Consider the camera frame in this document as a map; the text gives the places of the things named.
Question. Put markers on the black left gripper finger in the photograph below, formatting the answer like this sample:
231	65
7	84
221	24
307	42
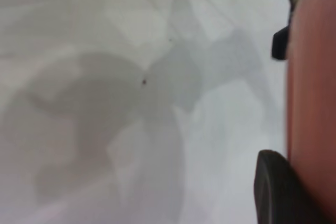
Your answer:
278	195

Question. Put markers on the pink plastic plate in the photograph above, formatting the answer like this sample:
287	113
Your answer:
315	90

